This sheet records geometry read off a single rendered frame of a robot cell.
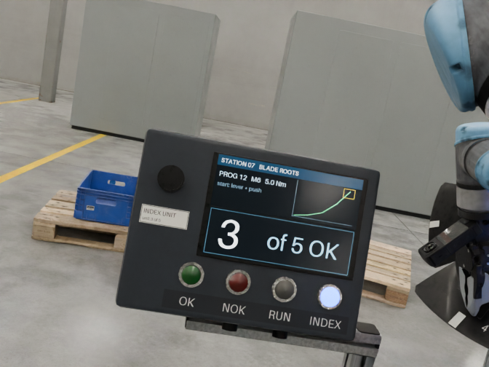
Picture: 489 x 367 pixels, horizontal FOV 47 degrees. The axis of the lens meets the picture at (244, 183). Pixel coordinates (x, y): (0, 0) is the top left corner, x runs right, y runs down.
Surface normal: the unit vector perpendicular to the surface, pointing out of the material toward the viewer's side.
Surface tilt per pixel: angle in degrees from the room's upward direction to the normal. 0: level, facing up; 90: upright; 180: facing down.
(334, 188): 75
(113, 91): 90
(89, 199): 90
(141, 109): 90
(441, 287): 52
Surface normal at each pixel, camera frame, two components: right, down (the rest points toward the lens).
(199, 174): 0.11, -0.04
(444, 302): -0.44, -0.61
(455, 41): -0.30, -0.07
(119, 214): 0.10, 0.22
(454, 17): -0.43, -0.36
